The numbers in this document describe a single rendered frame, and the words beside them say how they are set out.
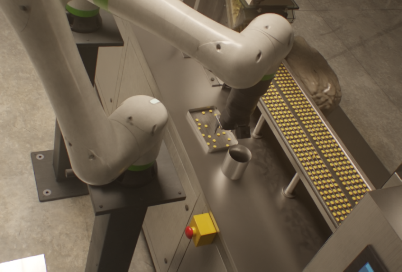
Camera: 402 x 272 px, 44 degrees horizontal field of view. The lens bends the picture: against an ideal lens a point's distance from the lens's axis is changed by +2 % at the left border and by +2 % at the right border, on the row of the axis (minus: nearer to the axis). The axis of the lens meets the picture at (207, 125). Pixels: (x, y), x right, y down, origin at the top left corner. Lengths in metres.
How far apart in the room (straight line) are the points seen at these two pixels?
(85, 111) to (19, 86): 1.89
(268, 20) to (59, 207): 1.63
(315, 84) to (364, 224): 0.98
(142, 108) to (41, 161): 1.40
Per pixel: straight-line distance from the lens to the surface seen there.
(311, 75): 1.94
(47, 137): 2.73
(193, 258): 1.79
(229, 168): 1.64
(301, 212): 1.69
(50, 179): 2.54
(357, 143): 2.04
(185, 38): 1.03
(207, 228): 1.56
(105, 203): 1.37
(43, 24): 1.06
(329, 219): 1.52
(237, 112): 1.23
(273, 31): 1.07
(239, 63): 0.98
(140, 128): 1.22
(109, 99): 2.63
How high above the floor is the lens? 2.04
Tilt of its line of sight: 44 degrees down
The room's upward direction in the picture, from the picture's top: 20 degrees clockwise
